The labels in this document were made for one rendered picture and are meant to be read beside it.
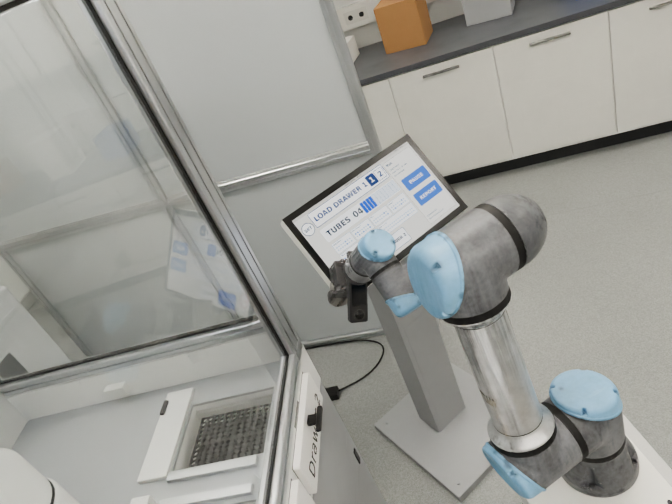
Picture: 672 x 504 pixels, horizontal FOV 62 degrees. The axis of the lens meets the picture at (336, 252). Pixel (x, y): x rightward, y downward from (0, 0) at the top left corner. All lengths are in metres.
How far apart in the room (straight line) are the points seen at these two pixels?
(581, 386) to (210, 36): 1.75
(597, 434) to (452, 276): 0.46
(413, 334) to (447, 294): 1.23
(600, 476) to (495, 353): 0.41
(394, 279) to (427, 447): 1.27
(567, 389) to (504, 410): 0.17
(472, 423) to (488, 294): 1.59
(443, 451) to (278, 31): 1.71
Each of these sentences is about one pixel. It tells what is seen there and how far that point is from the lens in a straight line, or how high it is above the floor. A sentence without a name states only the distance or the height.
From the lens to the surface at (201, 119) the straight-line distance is 2.40.
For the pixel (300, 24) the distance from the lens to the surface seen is 2.17.
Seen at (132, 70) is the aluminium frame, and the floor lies 1.78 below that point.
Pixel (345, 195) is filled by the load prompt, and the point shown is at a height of 1.16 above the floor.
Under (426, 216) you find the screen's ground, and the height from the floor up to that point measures 1.01.
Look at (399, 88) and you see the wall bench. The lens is 3.56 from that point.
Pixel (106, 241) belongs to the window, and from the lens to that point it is 0.91.
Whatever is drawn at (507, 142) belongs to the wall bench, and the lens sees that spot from 3.75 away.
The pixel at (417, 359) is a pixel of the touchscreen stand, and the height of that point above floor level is 0.46.
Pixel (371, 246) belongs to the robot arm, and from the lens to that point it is 1.18.
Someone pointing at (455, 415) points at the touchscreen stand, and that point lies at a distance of 2.41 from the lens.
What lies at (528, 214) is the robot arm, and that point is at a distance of 0.86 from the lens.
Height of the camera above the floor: 1.94
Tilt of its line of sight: 32 degrees down
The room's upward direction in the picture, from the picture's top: 23 degrees counter-clockwise
